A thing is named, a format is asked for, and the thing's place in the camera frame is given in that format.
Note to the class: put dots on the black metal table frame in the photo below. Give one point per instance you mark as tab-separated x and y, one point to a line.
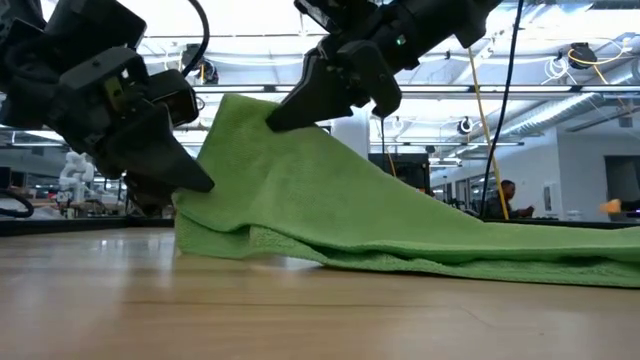
75	225

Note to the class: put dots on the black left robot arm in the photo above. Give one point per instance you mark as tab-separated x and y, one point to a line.
75	25

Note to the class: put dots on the white pillar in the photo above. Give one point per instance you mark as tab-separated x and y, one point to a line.
352	132

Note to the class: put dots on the bright green microfiber towel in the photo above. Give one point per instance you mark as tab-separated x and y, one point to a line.
350	210

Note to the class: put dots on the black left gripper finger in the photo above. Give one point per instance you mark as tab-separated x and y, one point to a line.
160	160
150	195

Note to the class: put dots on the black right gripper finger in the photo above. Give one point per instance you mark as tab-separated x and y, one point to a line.
315	100

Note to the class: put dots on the white robot figure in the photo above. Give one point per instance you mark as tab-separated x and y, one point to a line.
75	175

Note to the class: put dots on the person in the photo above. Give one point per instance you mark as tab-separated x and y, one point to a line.
631	206
502	202

